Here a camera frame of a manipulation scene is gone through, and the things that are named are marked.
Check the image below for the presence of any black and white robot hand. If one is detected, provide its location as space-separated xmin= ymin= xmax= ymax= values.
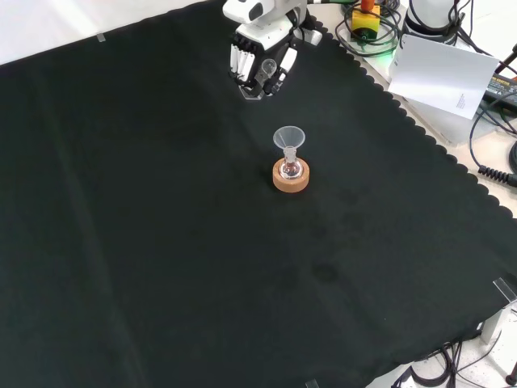
xmin=228 ymin=11 xmax=324 ymax=101

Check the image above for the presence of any clear glass graduated cylinder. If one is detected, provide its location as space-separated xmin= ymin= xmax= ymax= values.
xmin=240 ymin=58 xmax=280 ymax=101

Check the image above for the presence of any yellow stop button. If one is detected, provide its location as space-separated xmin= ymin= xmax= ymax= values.
xmin=350 ymin=0 xmax=382 ymax=42

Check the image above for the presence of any clear plastic funnel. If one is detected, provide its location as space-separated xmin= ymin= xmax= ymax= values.
xmin=272 ymin=126 xmax=306 ymax=161

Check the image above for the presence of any round-bottom glass flask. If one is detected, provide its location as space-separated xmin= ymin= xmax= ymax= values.
xmin=280 ymin=146 xmax=304 ymax=181

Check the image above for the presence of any pale board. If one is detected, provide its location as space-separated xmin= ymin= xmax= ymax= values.
xmin=387 ymin=33 xmax=501 ymax=120

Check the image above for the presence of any black table cloth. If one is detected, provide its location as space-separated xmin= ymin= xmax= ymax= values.
xmin=0 ymin=0 xmax=517 ymax=388

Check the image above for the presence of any black tripod leg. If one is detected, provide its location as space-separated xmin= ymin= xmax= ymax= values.
xmin=494 ymin=41 xmax=517 ymax=76

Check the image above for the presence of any black power adapter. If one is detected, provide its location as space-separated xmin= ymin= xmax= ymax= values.
xmin=481 ymin=74 xmax=517 ymax=109

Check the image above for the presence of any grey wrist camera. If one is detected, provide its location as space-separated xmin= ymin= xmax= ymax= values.
xmin=301 ymin=27 xmax=324 ymax=47

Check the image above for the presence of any cork ring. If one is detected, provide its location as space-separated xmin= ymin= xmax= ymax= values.
xmin=271 ymin=158 xmax=311 ymax=194

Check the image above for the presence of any black coiled cable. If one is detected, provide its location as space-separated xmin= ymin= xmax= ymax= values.
xmin=468 ymin=95 xmax=517 ymax=186

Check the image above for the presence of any white table bracket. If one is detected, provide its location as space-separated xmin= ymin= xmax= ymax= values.
xmin=479 ymin=301 xmax=517 ymax=345

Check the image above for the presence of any black floor cable bundle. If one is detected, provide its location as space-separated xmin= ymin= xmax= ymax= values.
xmin=390 ymin=340 xmax=506 ymax=388

